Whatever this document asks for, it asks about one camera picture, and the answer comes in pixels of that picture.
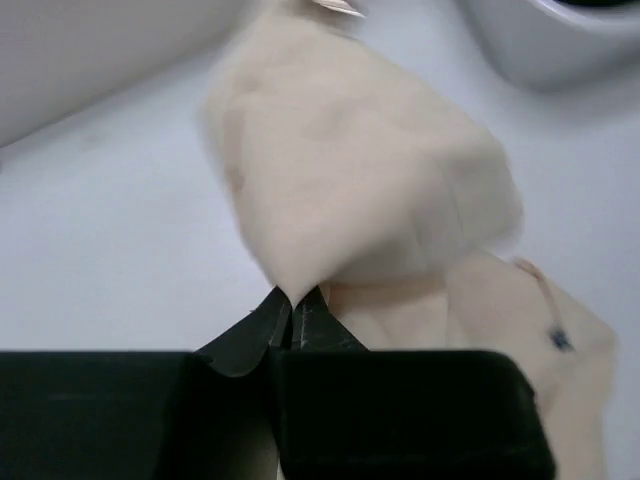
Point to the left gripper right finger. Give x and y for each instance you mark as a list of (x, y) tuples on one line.
[(344, 411)]

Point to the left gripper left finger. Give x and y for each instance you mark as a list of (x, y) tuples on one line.
[(143, 414)]

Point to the beige trousers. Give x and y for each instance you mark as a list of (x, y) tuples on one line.
[(350, 173)]

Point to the white plastic basket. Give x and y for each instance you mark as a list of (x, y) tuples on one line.
[(551, 45)]

